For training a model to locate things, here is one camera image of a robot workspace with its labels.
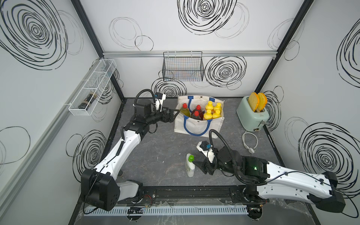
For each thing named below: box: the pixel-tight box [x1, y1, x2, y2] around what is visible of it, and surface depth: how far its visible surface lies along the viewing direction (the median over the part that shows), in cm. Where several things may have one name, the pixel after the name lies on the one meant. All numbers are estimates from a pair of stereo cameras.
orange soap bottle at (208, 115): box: [203, 109, 213, 120], surface depth 86 cm
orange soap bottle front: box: [213, 102, 223, 111], surface depth 88 cm
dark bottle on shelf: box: [78, 92, 98, 111], surface depth 68 cm
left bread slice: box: [248, 91, 260, 113], surface depth 93 cm
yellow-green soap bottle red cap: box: [180, 103, 191, 118], surface depth 96 cm
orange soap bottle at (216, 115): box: [211, 109, 222, 120], surface depth 84 cm
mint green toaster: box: [236, 95, 270, 132], surface depth 93 cm
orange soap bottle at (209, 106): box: [205, 100, 214, 111], surface depth 90 cm
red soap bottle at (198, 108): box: [195, 104, 204, 121], surface depth 91 cm
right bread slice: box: [257, 92, 268, 112], surface depth 92 cm
